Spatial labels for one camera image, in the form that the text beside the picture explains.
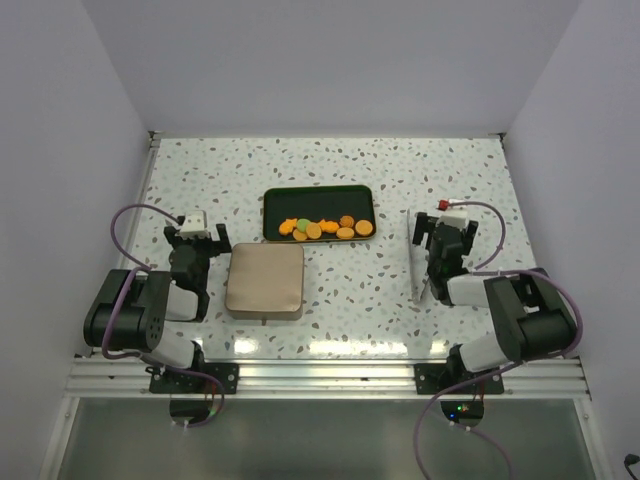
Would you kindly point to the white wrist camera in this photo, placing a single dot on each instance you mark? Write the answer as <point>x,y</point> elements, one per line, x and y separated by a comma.
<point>194,226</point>
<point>453,214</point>

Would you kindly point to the gold tin lid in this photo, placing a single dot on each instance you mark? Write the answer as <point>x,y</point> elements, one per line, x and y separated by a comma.
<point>265,282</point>

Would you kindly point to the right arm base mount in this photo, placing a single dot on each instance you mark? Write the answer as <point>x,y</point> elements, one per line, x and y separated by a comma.
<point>432,377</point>

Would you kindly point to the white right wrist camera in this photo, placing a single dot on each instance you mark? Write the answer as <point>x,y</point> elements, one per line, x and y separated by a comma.
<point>453,214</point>

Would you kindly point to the orange flower shaped cookie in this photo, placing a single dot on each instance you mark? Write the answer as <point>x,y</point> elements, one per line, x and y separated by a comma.
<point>347,221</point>

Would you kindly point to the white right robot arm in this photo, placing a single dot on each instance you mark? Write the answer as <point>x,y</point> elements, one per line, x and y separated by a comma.
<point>532,318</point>

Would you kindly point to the tan dotted cookie right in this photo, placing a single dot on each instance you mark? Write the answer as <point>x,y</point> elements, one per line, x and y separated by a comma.
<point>364,228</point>

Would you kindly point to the dark green tray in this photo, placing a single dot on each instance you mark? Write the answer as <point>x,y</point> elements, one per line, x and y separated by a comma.
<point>317,204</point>

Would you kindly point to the aluminium front rail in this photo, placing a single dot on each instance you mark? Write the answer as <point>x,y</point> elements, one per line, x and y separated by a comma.
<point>325,380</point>

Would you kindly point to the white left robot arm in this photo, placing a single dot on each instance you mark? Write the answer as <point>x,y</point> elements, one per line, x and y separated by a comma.
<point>129,314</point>

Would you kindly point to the orange fish cookie middle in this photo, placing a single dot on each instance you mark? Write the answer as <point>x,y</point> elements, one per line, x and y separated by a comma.
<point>330,227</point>

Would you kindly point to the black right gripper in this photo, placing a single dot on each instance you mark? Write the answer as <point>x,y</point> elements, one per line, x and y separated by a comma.
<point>425,224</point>

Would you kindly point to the plain orange round cookie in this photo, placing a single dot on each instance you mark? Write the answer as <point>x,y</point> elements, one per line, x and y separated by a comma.
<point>299,235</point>

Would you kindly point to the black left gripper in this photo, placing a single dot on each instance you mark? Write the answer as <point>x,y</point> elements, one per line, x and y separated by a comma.
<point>215,246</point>

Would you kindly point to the green cookie under black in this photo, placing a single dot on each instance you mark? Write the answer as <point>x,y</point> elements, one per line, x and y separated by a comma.
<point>302,224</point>

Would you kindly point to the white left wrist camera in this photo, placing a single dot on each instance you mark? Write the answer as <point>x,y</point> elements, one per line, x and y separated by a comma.
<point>194,226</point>

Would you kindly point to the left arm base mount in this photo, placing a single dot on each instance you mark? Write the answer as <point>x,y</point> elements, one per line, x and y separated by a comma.
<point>222,376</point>

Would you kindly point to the tan dotted round cookie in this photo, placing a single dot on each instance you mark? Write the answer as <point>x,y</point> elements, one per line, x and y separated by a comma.
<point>313,230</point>

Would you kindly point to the metal tongs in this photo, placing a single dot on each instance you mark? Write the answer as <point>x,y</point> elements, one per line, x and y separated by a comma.
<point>418,261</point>

